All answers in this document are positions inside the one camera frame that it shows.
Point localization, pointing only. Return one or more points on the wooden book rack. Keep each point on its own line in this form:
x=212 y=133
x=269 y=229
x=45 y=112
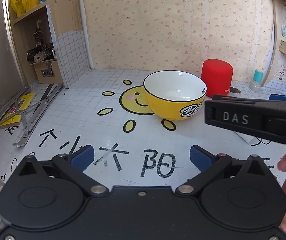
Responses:
x=275 y=30

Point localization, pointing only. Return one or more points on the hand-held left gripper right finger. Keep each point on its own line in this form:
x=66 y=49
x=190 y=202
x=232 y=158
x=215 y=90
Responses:
x=200 y=158

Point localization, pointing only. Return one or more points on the yellow book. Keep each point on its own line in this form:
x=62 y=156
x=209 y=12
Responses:
x=13 y=116

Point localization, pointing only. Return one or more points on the yellow plastic toy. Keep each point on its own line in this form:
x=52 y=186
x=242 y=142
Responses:
x=17 y=1

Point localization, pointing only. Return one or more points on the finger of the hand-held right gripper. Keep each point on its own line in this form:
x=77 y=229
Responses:
x=232 y=98

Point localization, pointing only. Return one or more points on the yellow bowl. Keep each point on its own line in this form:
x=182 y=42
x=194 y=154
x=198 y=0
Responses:
x=175 y=105

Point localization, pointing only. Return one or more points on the combination padlock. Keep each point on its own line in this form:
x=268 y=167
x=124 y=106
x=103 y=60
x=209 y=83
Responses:
x=47 y=72

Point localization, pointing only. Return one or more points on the blue object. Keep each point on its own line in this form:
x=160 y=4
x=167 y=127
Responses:
x=280 y=96

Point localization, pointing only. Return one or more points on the metal folding stand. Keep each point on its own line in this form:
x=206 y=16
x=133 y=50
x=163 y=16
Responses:
x=28 y=120

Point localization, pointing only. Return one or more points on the metal clamp tool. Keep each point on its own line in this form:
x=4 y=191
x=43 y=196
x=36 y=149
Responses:
x=39 y=52

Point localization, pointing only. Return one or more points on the red speaker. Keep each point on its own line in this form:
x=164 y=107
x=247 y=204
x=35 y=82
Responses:
x=216 y=76

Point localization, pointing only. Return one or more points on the light wooden shelf unit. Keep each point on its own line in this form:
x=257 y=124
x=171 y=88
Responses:
x=65 y=10

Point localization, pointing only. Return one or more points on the teal-capped bottle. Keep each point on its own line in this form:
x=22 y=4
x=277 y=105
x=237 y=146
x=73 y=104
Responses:
x=256 y=81

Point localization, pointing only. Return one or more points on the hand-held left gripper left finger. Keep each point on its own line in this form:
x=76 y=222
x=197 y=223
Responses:
x=84 y=156

